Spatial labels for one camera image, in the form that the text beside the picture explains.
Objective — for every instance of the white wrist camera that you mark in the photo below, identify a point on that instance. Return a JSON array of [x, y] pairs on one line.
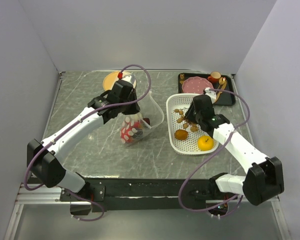
[[130, 78], [211, 93]]

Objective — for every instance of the gold fork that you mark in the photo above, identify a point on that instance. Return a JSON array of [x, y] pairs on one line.
[[181, 79]]

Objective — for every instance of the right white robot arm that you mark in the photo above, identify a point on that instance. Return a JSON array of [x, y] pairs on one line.
[[264, 177]]

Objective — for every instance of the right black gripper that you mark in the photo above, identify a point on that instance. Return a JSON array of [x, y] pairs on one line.
[[189, 115]]

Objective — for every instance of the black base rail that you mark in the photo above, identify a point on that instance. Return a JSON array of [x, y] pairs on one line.
[[116, 194]]

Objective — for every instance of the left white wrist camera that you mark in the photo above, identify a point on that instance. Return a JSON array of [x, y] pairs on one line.
[[130, 78]]

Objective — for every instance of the aluminium frame rail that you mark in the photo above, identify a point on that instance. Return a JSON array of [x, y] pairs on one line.
[[51, 196]]

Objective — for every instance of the gold spoon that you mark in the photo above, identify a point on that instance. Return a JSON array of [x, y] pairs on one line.
[[222, 85]]

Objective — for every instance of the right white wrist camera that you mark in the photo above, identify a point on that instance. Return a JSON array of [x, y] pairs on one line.
[[211, 93]]

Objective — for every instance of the clear dotted zip bag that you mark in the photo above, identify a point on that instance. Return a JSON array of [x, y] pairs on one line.
[[149, 108]]

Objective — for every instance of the brown kiwi fruit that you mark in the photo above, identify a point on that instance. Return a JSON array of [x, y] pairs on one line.
[[181, 134]]

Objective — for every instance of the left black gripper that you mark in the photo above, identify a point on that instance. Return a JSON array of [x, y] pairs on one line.
[[135, 109]]

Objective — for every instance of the white radish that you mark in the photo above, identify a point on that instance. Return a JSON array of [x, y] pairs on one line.
[[136, 120]]

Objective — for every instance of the brown longan bunch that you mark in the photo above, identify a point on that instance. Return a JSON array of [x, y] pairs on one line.
[[186, 124]]

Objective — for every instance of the red apple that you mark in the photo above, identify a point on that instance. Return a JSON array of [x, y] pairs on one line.
[[128, 134]]

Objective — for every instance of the white perforated basket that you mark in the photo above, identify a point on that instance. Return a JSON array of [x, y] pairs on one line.
[[188, 146]]

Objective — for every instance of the yellow apple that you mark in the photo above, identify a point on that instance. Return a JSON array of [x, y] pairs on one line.
[[205, 143]]

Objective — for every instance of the pink dotted plate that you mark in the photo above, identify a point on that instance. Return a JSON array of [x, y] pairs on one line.
[[196, 85]]

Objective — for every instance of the orange cream round plate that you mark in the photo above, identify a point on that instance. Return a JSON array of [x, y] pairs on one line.
[[109, 80]]

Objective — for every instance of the orange cup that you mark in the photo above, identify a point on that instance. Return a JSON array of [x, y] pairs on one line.
[[214, 77]]

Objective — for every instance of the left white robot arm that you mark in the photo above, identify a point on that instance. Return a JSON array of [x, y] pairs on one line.
[[43, 157]]

